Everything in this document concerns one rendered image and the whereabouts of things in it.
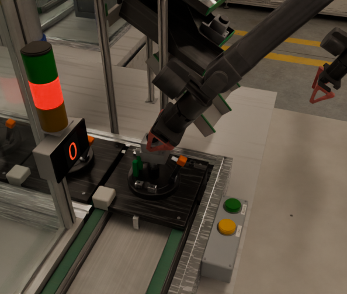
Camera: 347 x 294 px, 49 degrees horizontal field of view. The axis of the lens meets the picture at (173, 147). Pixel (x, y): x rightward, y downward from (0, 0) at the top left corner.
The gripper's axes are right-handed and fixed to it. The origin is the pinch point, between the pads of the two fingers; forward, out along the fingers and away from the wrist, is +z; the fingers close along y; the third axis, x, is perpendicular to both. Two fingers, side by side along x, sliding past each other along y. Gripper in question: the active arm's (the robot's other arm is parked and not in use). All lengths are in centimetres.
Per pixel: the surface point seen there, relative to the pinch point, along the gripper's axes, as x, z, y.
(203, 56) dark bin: -1.2, -10.2, -28.2
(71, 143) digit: -15.2, -4.5, 18.1
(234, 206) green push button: 25.3, -2.3, 3.3
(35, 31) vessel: -54, 49, -59
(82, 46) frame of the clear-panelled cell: -40, 62, -86
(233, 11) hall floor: 42, 127, -392
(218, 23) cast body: -2.9, -15.2, -39.8
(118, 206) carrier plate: 3.1, 13.6, 11.7
